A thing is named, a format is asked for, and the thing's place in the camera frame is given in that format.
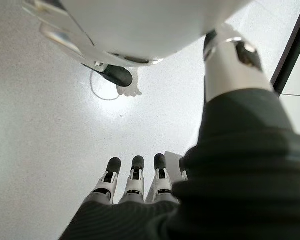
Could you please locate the right robot hand dark palm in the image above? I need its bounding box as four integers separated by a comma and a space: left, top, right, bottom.
59, 29, 300, 240

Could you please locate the black robot foot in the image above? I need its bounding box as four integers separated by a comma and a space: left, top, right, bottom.
81, 62, 134, 88

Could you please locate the white robot leg shell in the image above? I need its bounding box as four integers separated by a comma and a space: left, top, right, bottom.
21, 0, 253, 68

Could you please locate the black frame strip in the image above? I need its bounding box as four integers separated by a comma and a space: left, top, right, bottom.
270, 4, 300, 95

